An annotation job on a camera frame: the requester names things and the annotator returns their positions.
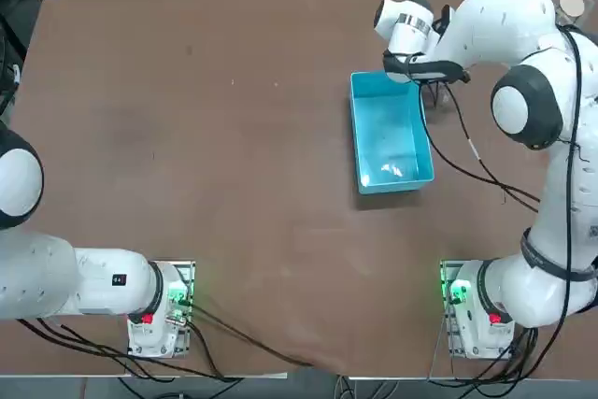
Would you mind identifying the black base cable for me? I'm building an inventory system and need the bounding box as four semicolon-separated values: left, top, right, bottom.
186;303;319;368

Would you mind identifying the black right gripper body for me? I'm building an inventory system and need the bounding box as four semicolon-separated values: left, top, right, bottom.
382;50;471;87

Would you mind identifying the blue plastic bin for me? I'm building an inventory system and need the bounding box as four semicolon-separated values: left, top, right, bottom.
349;70;436;195

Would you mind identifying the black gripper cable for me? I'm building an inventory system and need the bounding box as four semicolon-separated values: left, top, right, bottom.
418;76;546;213

